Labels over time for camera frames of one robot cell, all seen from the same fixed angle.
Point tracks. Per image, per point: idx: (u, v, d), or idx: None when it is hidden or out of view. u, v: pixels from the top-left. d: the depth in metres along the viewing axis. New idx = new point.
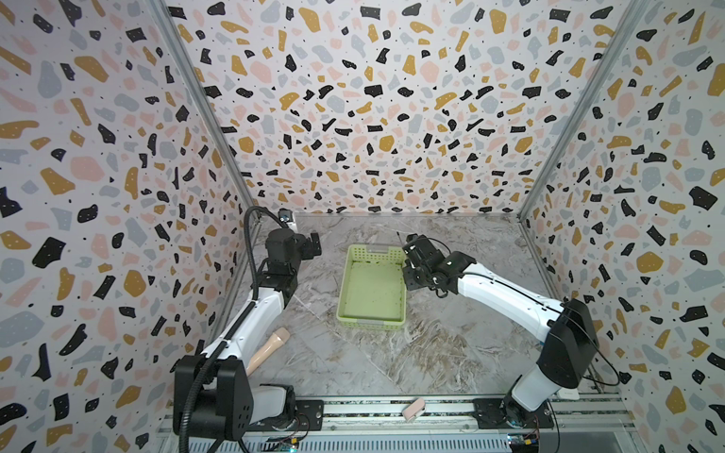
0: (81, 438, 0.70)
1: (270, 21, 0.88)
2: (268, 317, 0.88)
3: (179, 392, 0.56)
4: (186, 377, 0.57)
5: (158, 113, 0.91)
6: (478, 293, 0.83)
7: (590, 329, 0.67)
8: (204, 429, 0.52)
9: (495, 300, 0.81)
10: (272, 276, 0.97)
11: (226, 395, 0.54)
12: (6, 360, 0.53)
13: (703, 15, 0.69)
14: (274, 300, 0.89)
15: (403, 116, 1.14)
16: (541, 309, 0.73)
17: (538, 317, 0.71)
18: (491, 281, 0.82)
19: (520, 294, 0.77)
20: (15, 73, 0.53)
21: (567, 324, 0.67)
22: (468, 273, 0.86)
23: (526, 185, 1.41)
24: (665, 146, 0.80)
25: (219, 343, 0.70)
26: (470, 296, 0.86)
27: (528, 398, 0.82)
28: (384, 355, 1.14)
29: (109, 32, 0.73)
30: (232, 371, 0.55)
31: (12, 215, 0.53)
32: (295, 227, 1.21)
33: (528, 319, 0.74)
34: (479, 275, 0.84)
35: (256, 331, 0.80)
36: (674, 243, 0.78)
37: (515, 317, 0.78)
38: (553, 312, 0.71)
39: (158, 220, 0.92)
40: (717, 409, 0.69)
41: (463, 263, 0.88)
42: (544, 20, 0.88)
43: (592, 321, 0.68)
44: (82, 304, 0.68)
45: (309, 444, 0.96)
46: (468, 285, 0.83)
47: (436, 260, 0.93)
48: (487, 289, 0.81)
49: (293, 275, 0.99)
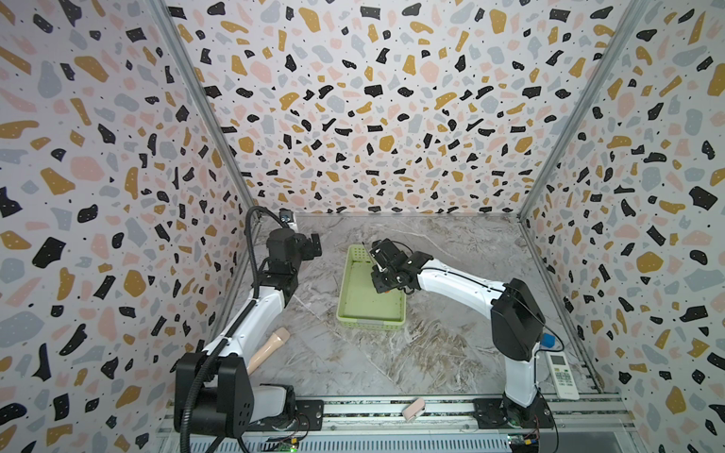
0: (81, 438, 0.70)
1: (270, 21, 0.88)
2: (268, 316, 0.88)
3: (179, 388, 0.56)
4: (187, 374, 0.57)
5: (158, 113, 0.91)
6: (435, 286, 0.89)
7: (531, 304, 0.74)
8: (204, 426, 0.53)
9: (448, 291, 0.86)
10: (273, 275, 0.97)
11: (227, 393, 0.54)
12: (6, 360, 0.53)
13: (703, 15, 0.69)
14: (274, 299, 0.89)
15: (403, 116, 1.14)
16: (485, 289, 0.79)
17: (484, 297, 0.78)
18: (444, 272, 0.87)
19: (468, 280, 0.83)
20: (15, 73, 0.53)
21: (511, 300, 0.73)
22: (426, 267, 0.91)
23: (526, 185, 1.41)
24: (665, 146, 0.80)
25: (220, 341, 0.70)
26: (430, 289, 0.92)
27: (518, 393, 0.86)
28: (384, 355, 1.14)
29: (109, 32, 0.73)
30: (233, 368, 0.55)
31: (12, 215, 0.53)
32: (295, 226, 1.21)
33: (476, 301, 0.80)
34: (434, 268, 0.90)
35: (257, 330, 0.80)
36: (674, 243, 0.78)
37: (467, 301, 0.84)
38: (497, 291, 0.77)
39: (159, 220, 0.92)
40: (717, 409, 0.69)
41: (422, 260, 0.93)
42: (544, 20, 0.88)
43: (532, 296, 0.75)
44: (82, 304, 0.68)
45: (309, 444, 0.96)
46: (426, 278, 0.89)
47: (400, 260, 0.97)
48: (440, 279, 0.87)
49: (293, 274, 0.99)
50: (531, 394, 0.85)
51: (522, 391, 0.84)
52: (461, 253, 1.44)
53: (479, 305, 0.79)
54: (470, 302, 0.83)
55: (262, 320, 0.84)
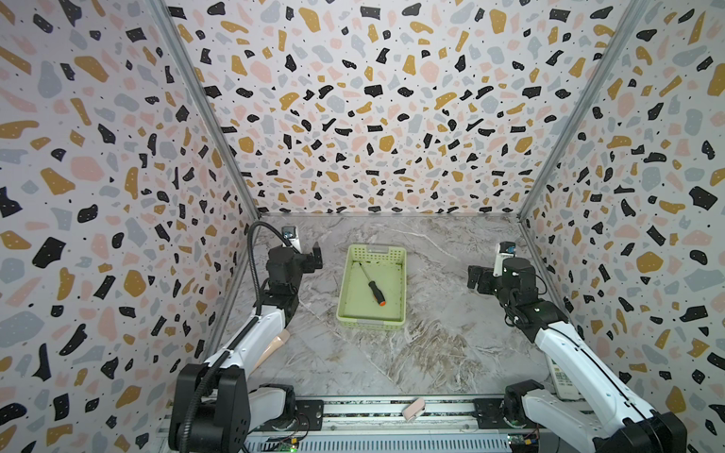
0: (81, 438, 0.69)
1: (271, 21, 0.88)
2: (270, 335, 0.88)
3: (180, 402, 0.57)
4: (188, 386, 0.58)
5: (158, 113, 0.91)
6: (559, 353, 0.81)
7: None
8: (198, 444, 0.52)
9: (573, 368, 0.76)
10: (275, 293, 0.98)
11: (226, 406, 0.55)
12: (6, 360, 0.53)
13: (703, 15, 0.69)
14: (276, 318, 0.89)
15: (403, 116, 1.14)
16: (622, 401, 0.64)
17: (615, 406, 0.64)
18: (575, 347, 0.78)
19: (603, 379, 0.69)
20: (15, 73, 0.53)
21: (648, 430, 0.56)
22: (556, 328, 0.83)
23: (526, 185, 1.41)
24: (665, 146, 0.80)
25: (222, 352, 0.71)
26: (547, 350, 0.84)
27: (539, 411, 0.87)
28: (384, 355, 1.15)
29: (109, 32, 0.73)
30: (234, 379, 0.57)
31: (12, 215, 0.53)
32: (297, 243, 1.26)
33: (602, 404, 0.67)
34: (567, 336, 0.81)
35: (258, 346, 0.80)
36: (674, 243, 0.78)
37: (586, 393, 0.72)
38: (637, 412, 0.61)
39: (159, 220, 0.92)
40: (717, 409, 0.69)
41: (550, 316, 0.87)
42: (544, 20, 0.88)
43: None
44: (82, 304, 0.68)
45: (309, 444, 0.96)
46: (549, 337, 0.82)
47: (527, 299, 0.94)
48: (568, 354, 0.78)
49: (294, 293, 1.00)
50: (537, 416, 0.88)
51: (538, 416, 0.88)
52: (462, 254, 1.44)
53: (604, 411, 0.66)
54: (593, 397, 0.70)
55: (262, 340, 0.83)
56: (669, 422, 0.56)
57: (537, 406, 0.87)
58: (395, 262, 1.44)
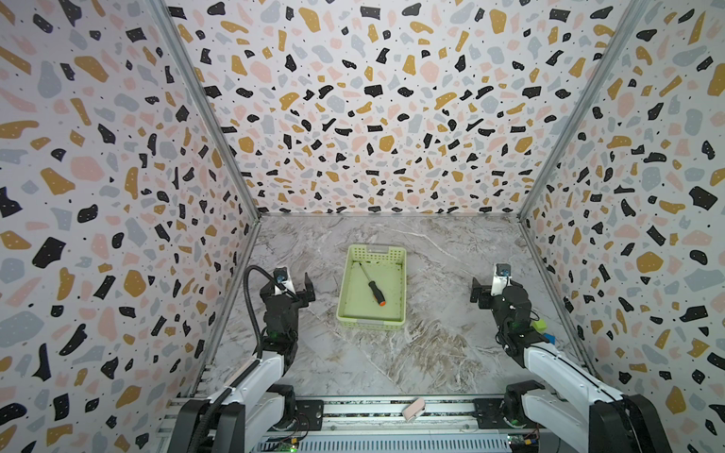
0: (81, 438, 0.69)
1: (270, 21, 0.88)
2: (269, 381, 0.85)
3: (180, 434, 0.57)
4: (188, 424, 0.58)
5: (158, 113, 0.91)
6: (541, 367, 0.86)
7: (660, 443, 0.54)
8: None
9: (555, 377, 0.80)
10: (275, 343, 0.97)
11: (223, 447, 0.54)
12: (6, 360, 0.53)
13: (703, 15, 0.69)
14: (277, 363, 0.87)
15: (403, 116, 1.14)
16: (595, 389, 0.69)
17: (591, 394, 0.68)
18: (553, 357, 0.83)
19: (579, 377, 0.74)
20: (15, 73, 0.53)
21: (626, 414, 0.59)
22: (539, 346, 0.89)
23: (526, 185, 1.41)
24: (665, 146, 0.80)
25: (224, 389, 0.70)
26: (534, 368, 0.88)
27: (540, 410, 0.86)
28: (384, 355, 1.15)
29: (109, 32, 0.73)
30: (233, 416, 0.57)
31: (12, 215, 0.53)
32: (291, 284, 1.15)
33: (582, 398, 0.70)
34: (546, 349, 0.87)
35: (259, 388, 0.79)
36: (674, 243, 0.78)
37: (571, 394, 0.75)
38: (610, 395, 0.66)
39: (159, 220, 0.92)
40: (717, 409, 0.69)
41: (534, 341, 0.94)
42: (544, 20, 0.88)
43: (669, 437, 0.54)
44: (82, 303, 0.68)
45: (309, 444, 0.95)
46: (531, 354, 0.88)
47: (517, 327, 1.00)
48: (548, 363, 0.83)
49: (293, 341, 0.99)
50: (537, 413, 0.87)
51: (538, 415, 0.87)
52: (462, 253, 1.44)
53: (583, 404, 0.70)
54: (575, 396, 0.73)
55: (262, 387, 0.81)
56: (641, 404, 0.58)
57: (535, 405, 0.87)
58: (395, 263, 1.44)
